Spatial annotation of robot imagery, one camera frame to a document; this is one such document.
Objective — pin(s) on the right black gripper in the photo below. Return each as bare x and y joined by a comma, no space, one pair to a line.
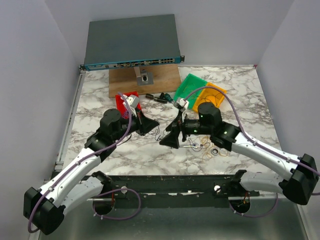
172,139

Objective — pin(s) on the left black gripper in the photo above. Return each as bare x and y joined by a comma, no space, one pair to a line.
146,125

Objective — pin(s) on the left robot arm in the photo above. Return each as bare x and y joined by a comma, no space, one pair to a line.
47,206

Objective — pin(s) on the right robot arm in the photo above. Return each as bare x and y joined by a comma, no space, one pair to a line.
293,176

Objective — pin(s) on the black cylindrical bit holder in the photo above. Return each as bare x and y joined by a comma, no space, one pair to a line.
160,100

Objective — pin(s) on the small open-end wrench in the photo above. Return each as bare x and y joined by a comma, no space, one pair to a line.
190,145

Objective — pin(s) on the black metal socket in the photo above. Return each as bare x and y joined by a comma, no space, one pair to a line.
149,96

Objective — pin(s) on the red plastic bin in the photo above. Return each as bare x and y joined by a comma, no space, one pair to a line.
119,103

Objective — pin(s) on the ratchet wrench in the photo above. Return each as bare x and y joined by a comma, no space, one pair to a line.
215,151

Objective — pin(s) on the wooden board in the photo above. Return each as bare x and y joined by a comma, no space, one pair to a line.
166,79

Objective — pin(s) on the yellow plastic bin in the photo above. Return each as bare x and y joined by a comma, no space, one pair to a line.
209,95

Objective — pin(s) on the green plastic bin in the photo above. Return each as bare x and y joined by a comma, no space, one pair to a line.
190,83

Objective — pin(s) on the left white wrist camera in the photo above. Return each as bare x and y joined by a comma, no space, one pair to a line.
130,103

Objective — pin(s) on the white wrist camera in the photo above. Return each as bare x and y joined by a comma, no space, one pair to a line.
182,105
130,103

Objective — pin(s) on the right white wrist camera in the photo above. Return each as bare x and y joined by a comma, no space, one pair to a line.
182,105

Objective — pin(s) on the green handled screwdriver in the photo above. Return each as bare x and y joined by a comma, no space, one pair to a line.
167,97

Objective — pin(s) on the grey metal bracket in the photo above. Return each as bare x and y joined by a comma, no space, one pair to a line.
143,76

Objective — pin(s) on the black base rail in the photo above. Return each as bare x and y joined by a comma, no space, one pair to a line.
169,191

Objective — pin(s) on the grey network switch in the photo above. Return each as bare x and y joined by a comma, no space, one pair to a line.
132,42

